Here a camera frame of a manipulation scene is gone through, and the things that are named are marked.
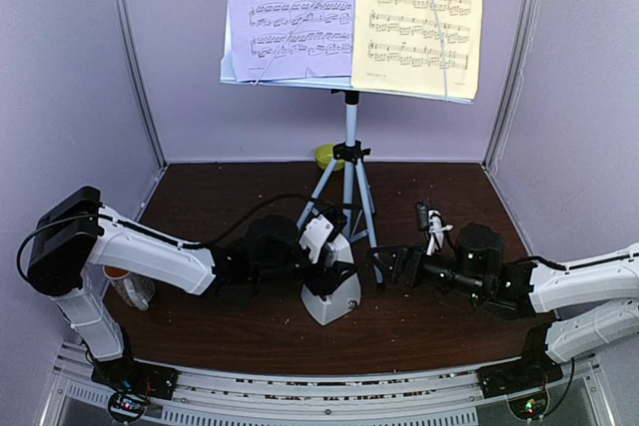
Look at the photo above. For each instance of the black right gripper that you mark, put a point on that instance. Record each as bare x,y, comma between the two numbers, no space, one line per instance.
402,262

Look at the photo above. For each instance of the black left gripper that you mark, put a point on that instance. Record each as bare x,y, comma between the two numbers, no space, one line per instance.
327,277

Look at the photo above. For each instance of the white metronome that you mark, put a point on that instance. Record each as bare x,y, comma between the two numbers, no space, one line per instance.
327,309

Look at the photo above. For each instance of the white perforated music stand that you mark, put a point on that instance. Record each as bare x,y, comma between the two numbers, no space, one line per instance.
356,204

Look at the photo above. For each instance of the yellow sheet music page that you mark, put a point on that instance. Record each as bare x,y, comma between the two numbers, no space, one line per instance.
423,48

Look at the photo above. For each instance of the purple sheet music page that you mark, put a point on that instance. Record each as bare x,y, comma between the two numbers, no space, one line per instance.
273,40

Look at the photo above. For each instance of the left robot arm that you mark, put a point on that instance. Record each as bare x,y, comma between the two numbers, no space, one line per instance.
81,231

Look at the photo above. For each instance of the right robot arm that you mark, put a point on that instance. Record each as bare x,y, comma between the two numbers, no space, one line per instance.
525,288

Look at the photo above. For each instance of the green plastic bowl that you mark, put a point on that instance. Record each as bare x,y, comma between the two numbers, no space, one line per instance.
323,155

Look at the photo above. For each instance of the patterned ceramic mug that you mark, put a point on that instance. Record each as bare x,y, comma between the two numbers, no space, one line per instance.
136,290

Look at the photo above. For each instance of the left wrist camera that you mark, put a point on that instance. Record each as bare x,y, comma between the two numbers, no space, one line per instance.
322,241

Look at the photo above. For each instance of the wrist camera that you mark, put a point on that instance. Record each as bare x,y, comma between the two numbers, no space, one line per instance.
432,226
322,241

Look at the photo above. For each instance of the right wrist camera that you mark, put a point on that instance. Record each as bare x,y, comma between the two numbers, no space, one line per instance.
432,226

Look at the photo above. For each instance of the metal front base rail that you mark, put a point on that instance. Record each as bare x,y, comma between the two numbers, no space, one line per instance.
449,396

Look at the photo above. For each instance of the right aluminium corner post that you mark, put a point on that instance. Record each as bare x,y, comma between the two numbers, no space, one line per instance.
513,84

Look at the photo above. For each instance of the aluminium corner post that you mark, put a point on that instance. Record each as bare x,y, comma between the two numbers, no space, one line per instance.
513,84
137,81

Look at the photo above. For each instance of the left aluminium corner post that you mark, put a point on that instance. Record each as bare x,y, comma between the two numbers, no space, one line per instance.
137,81

